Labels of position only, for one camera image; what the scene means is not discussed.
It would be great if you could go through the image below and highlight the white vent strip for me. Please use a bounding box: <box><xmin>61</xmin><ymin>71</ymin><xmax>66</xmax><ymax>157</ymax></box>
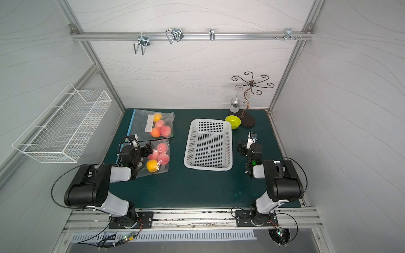
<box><xmin>71</xmin><ymin>229</ymin><xmax>257</xmax><ymax>243</ymax></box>

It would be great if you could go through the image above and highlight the orange red peach front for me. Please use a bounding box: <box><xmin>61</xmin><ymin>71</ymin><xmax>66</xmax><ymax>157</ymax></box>
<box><xmin>150</xmin><ymin>127</ymin><xmax>161</xmax><ymax>138</ymax></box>

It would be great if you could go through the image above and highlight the aluminium top rail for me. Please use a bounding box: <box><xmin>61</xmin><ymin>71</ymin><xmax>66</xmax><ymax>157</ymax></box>
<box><xmin>71</xmin><ymin>30</ymin><xmax>315</xmax><ymax>42</ymax></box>

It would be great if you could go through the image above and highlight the orange yellow peach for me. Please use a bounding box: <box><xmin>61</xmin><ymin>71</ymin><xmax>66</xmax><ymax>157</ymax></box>
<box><xmin>154</xmin><ymin>113</ymin><xmax>163</xmax><ymax>123</ymax></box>

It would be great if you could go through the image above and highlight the clear zip-top bag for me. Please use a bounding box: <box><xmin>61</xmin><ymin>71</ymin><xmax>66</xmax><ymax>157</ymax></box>
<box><xmin>127</xmin><ymin>109</ymin><xmax>175</xmax><ymax>141</ymax></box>
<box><xmin>117</xmin><ymin>138</ymin><xmax>170</xmax><ymax>180</ymax></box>

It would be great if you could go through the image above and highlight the brown metal hook stand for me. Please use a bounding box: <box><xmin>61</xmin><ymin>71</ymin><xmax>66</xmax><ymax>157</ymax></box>
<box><xmin>229</xmin><ymin>71</ymin><xmax>275</xmax><ymax>128</ymax></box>

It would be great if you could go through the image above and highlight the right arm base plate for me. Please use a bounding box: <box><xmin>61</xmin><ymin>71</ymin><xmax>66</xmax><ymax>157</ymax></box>
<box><xmin>235</xmin><ymin>210</ymin><xmax>278</xmax><ymax>227</ymax></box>

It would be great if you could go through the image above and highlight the small metal hook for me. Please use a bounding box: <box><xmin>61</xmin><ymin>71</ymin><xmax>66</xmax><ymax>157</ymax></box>
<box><xmin>208</xmin><ymin>28</ymin><xmax>215</xmax><ymax>41</ymax></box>

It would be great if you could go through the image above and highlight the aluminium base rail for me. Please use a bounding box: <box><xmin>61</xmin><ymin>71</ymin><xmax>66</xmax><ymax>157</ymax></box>
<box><xmin>63</xmin><ymin>207</ymin><xmax>323</xmax><ymax>233</ymax></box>

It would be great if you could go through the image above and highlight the metal hook right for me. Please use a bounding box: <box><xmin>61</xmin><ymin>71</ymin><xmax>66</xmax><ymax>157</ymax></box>
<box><xmin>274</xmin><ymin>28</ymin><xmax>302</xmax><ymax>41</ymax></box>

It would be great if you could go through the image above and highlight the metal double hook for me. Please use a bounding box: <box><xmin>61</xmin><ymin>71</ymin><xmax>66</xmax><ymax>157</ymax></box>
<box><xmin>134</xmin><ymin>34</ymin><xmax>150</xmax><ymax>55</ymax></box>

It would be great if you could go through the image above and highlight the white plastic perforated basket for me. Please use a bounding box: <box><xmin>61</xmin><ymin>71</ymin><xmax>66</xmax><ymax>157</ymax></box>
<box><xmin>184</xmin><ymin>119</ymin><xmax>233</xmax><ymax>171</ymax></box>

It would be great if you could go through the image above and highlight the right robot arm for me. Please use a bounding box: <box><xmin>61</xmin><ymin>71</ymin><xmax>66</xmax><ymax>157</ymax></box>
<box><xmin>236</xmin><ymin>142</ymin><xmax>308</xmax><ymax>226</ymax></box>

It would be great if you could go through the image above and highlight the white wire wall basket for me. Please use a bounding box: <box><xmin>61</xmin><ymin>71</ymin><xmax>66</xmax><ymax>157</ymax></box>
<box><xmin>12</xmin><ymin>84</ymin><xmax>112</xmax><ymax>163</ymax></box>

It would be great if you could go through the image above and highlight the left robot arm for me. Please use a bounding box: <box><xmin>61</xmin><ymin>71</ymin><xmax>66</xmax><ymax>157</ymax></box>
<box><xmin>64</xmin><ymin>136</ymin><xmax>153</xmax><ymax>229</ymax></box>

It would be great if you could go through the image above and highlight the yellow peach back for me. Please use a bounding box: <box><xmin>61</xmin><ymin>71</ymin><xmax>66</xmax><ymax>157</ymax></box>
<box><xmin>146</xmin><ymin>159</ymin><xmax>160</xmax><ymax>173</ymax></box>

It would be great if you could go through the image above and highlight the pink peach back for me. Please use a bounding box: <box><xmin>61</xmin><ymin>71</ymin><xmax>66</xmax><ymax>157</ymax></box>
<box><xmin>148</xmin><ymin>149</ymin><xmax>160</xmax><ymax>160</ymax></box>

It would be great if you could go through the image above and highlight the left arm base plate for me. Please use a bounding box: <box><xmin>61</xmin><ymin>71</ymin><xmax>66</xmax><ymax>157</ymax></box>
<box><xmin>108</xmin><ymin>211</ymin><xmax>154</xmax><ymax>229</ymax></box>

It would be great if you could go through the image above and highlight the metal hook centre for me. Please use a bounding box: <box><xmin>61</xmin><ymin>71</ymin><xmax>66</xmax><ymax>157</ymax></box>
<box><xmin>165</xmin><ymin>28</ymin><xmax>184</xmax><ymax>44</ymax></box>

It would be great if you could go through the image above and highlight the green plastic bowl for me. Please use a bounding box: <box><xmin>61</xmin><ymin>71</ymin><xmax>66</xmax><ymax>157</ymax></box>
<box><xmin>225</xmin><ymin>115</ymin><xmax>242</xmax><ymax>130</ymax></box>

